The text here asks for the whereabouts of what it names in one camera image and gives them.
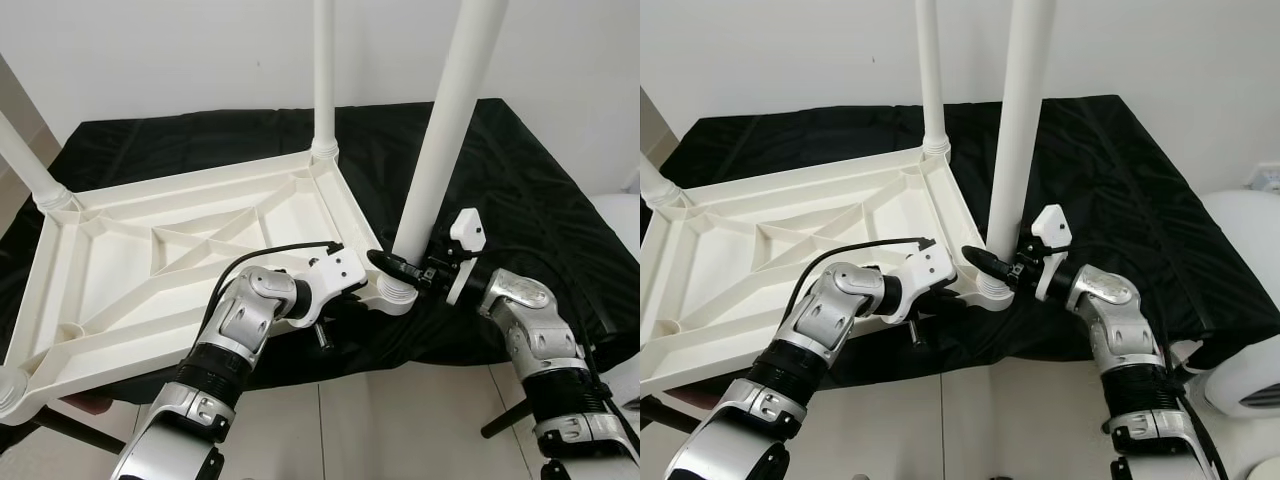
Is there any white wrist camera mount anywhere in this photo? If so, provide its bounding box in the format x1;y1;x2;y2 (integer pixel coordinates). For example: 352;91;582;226
445;208;488;306
300;245;369;326
1030;203;1073;301
893;242;958;323

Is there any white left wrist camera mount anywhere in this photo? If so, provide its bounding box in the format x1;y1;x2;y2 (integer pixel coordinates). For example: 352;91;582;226
300;245;369;326
893;242;958;323

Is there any black cloth table cover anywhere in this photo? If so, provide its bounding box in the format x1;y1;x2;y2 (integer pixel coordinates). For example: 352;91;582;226
0;98;641;451
640;93;1280;391

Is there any white plastic children table top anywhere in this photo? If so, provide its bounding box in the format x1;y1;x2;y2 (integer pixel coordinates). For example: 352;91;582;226
0;148;416;426
640;143;1013;396

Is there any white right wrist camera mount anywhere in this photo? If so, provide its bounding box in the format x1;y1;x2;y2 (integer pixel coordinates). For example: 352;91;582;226
1030;203;1073;301
445;208;488;306

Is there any black table frame bar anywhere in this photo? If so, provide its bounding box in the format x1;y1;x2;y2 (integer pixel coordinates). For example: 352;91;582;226
20;405;126;456
640;395;691;431

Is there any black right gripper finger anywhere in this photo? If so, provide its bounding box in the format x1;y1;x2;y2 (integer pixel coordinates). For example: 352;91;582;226
962;244;1013;283
368;248;419;286

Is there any white rounded object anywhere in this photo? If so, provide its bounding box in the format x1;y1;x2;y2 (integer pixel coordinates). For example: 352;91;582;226
1190;188;1280;421
590;190;641;401

